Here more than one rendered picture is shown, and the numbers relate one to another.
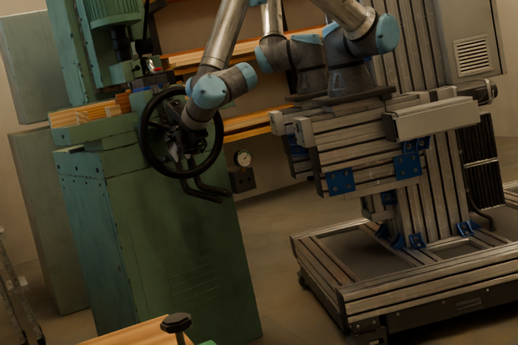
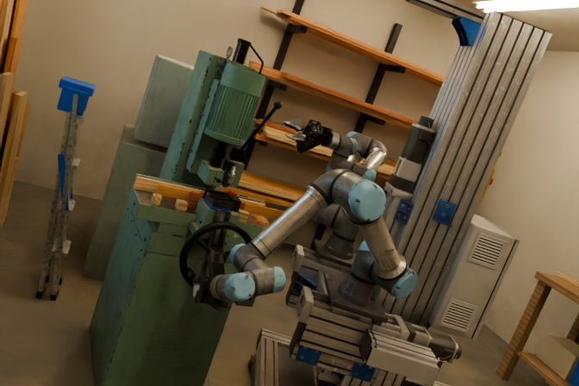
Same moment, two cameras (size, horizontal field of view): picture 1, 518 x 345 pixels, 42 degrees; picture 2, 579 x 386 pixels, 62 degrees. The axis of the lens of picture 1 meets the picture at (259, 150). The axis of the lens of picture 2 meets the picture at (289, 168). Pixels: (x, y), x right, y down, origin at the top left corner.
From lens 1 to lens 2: 0.65 m
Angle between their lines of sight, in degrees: 2
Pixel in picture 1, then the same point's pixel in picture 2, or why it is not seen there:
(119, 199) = (147, 270)
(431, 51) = (432, 291)
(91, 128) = (157, 212)
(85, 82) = (181, 158)
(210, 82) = (243, 283)
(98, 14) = (214, 127)
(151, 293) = (132, 344)
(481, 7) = (486, 286)
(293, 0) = (372, 128)
